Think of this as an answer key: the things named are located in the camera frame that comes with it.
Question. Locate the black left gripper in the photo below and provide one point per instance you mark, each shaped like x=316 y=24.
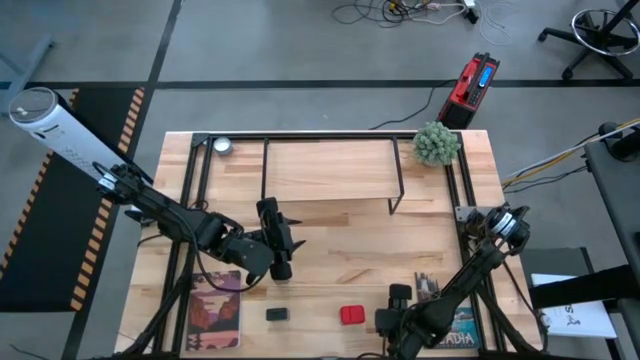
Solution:
x=277 y=240

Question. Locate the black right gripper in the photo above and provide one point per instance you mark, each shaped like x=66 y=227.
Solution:
x=395 y=310

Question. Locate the red smoked paprika tin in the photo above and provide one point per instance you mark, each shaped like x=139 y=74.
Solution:
x=352 y=315

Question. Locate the dark green pepper tin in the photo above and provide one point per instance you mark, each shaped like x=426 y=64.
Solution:
x=277 y=314

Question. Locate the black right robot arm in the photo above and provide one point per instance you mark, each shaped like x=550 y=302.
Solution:
x=475 y=270

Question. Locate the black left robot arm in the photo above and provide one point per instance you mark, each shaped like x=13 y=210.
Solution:
x=175 y=215

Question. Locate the Acadia picture postcard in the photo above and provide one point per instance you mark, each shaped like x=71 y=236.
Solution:
x=462 y=330

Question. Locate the small grey bowl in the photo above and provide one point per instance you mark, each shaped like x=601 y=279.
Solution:
x=222 y=145

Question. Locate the canyon picture postcard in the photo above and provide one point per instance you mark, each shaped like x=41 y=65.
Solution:
x=215 y=315

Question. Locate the green potted plant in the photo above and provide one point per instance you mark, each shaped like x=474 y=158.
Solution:
x=436 y=144

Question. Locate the white paper sheet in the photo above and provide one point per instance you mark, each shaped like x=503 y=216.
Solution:
x=575 y=315

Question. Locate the red and black power station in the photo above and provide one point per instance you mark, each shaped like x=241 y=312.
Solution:
x=470 y=90

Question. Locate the black mat with hazard stripes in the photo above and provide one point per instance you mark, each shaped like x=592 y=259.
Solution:
x=50 y=225

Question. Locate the grey side desk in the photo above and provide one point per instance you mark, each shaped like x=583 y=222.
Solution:
x=617 y=200

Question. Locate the white cylinder tower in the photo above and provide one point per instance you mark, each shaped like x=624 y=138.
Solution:
x=65 y=135

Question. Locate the grey-blue table leg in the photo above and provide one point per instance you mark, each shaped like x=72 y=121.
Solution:
x=25 y=65

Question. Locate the black office chair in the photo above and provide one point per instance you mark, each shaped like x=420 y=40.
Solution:
x=600 y=35

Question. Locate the wooden shelf with black frame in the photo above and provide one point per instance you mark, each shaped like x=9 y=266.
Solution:
x=332 y=170

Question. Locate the black metal table frame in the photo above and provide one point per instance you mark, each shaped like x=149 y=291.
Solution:
x=330 y=135

